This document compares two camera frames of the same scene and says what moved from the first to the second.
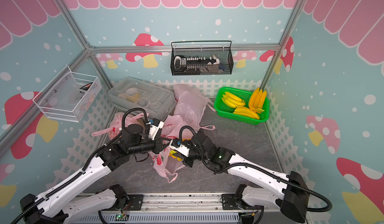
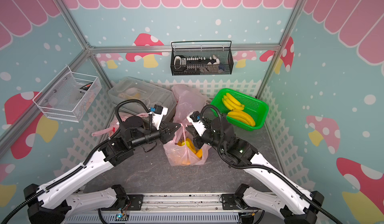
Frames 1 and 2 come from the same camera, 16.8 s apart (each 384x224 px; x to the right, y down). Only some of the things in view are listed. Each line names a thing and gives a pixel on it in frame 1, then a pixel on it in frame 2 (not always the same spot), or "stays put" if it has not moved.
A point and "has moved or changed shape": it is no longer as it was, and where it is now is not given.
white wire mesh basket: x=69 y=96 stays put
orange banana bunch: x=256 y=100 to x=189 y=143
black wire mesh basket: x=201 y=61 stays put
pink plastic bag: x=172 y=127 has moved or changed shape
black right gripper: x=185 y=160 to x=198 y=142
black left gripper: x=158 y=146 to x=165 y=133
